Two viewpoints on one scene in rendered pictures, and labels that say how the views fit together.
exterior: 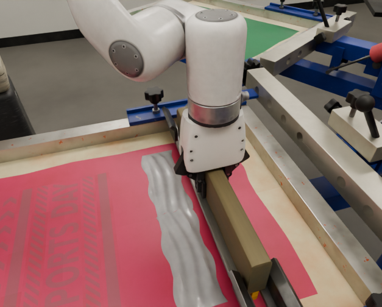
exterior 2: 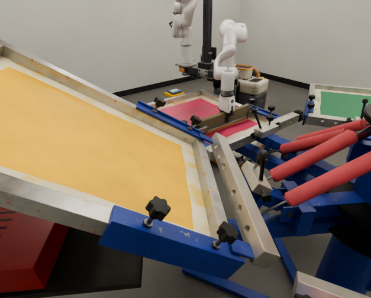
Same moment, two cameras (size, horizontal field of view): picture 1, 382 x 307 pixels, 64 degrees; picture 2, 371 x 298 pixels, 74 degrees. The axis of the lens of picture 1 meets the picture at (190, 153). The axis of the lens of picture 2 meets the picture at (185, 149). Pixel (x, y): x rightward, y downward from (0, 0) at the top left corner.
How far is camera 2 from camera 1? 1.30 m
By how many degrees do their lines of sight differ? 57
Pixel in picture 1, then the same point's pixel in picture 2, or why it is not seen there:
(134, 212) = not seen: hidden behind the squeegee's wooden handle
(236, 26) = (225, 73)
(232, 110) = (223, 93)
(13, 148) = (216, 97)
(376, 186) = (242, 135)
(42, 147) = not seen: hidden behind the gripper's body
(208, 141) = (221, 100)
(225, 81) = (222, 84)
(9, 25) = (332, 82)
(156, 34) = (218, 70)
